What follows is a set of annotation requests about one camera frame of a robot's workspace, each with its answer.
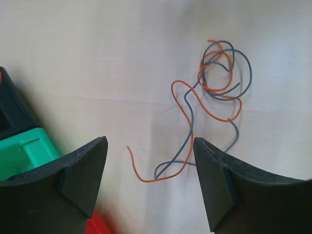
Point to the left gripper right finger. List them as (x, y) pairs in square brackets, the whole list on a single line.
[(240, 198)]

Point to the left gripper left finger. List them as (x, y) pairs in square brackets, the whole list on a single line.
[(58, 197)]

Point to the red plastic bin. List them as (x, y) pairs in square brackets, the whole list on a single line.
[(96, 225)]

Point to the green plastic bin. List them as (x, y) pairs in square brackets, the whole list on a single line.
[(25, 151)]

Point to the black plastic bin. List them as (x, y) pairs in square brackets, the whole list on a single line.
[(15, 116)]

